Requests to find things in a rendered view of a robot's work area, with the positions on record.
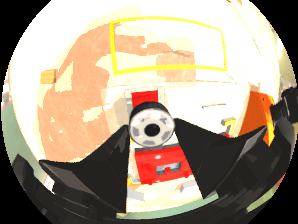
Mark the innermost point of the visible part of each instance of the yellow rectangular outline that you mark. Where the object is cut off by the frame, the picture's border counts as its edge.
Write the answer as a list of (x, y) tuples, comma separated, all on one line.
[(150, 67)]

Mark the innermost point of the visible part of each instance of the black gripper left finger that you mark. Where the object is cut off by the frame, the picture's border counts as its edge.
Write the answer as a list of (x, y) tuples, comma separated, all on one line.
[(103, 173)]

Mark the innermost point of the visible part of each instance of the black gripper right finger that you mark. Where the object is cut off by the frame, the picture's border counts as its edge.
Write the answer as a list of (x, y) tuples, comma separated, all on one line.
[(212, 157)]

